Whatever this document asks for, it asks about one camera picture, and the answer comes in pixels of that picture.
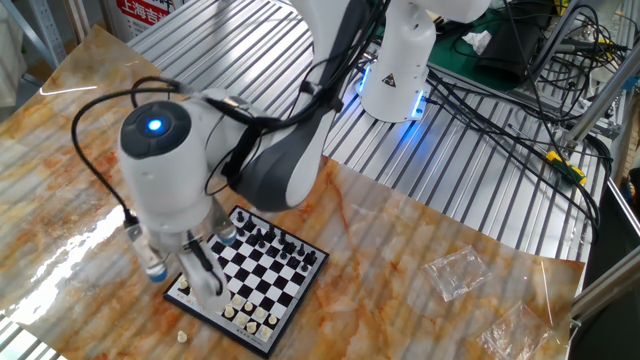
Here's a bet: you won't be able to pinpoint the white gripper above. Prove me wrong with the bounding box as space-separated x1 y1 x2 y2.
174 238 233 315

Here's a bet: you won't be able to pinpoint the black white magnetic chessboard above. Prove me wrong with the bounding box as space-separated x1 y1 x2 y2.
163 204 331 359

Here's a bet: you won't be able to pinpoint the silver blue-capped sensor bar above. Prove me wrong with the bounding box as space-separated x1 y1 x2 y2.
123 222 170 285
212 199 240 247

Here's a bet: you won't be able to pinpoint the orange marble pattern mat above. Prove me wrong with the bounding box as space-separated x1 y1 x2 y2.
0 24 586 360

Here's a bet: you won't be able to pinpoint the clear plastic zip bag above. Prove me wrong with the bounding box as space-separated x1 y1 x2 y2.
420 244 494 303
477 299 556 360

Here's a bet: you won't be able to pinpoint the red white printed sign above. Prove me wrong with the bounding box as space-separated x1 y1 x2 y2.
106 0 177 44

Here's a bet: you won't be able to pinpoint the light wooden slat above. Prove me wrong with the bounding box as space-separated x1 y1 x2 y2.
62 0 91 44

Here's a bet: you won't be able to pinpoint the green table mat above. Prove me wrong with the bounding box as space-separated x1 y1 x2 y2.
427 5 525 94

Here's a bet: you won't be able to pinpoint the crumpled white tissue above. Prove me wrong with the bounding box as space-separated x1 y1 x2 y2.
460 29 494 56

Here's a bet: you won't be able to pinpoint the yellow black screwdriver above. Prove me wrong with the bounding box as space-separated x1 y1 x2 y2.
507 123 589 187

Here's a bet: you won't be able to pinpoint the black rectangular device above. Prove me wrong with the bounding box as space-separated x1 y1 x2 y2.
474 17 549 84

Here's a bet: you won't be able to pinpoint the grey metal bar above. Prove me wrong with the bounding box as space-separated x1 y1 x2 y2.
522 0 596 91

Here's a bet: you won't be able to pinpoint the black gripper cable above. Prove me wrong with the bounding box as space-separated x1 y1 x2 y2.
186 232 225 297

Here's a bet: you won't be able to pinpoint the black camera cable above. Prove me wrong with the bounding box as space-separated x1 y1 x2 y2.
69 74 261 229

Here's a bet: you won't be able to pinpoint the black wrist strap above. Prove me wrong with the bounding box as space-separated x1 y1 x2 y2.
221 123 262 194

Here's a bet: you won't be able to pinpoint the grey metal shelf post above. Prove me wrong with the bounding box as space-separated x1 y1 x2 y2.
0 0 69 71

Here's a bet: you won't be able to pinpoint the black cable bundle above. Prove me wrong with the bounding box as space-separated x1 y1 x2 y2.
424 67 601 246

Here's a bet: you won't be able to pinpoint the aluminium extrusion post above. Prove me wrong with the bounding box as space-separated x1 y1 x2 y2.
562 47 640 151
571 258 640 322

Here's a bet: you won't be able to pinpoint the tangled black cables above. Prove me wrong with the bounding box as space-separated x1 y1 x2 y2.
519 0 631 126

